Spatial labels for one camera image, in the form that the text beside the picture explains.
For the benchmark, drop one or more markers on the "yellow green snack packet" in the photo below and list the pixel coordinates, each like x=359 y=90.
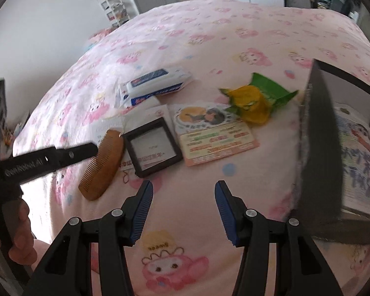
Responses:
x=252 y=103

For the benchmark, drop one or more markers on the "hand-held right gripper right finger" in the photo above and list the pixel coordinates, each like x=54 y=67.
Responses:
x=227 y=212

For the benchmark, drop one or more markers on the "person's left hand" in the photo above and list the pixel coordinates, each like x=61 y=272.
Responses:
x=20 y=232

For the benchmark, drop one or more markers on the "black storage box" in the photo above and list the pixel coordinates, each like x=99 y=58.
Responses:
x=322 y=160

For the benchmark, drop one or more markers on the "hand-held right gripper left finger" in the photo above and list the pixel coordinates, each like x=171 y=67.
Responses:
x=141 y=211

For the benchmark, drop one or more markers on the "colourful illustrated leaflet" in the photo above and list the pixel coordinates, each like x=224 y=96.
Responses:
x=215 y=137

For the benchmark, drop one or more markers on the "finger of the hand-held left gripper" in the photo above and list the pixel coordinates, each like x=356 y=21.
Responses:
x=72 y=154

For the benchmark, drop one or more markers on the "pink printed blanket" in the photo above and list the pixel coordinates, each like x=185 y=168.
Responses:
x=209 y=46

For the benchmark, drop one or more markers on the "wooden comb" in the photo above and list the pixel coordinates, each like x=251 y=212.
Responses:
x=102 y=166

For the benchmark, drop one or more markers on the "white paper card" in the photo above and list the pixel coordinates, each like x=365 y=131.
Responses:
x=103 y=128

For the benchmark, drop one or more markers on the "white shelf rack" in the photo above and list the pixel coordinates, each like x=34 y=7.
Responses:
x=114 y=7

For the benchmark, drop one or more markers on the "pink white paper leaflet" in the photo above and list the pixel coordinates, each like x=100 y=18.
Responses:
x=158 y=111

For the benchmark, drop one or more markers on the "white blue wet wipes pack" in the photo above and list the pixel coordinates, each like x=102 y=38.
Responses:
x=155 y=83

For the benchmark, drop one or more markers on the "black square framed mirror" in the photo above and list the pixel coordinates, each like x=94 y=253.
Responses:
x=152 y=146

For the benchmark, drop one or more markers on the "illustrated book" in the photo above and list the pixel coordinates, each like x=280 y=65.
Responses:
x=356 y=163

